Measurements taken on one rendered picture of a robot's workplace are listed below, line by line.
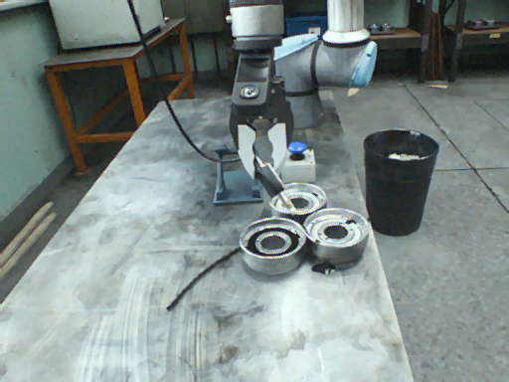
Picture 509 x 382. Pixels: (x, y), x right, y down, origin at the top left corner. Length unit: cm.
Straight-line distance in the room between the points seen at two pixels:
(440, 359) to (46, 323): 128
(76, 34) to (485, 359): 279
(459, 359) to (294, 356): 112
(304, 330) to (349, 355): 7
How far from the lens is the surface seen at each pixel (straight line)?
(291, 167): 85
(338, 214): 72
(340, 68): 106
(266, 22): 59
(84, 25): 294
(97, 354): 61
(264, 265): 62
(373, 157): 186
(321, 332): 57
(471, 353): 165
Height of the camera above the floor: 124
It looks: 31 degrees down
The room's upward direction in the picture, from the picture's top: 6 degrees counter-clockwise
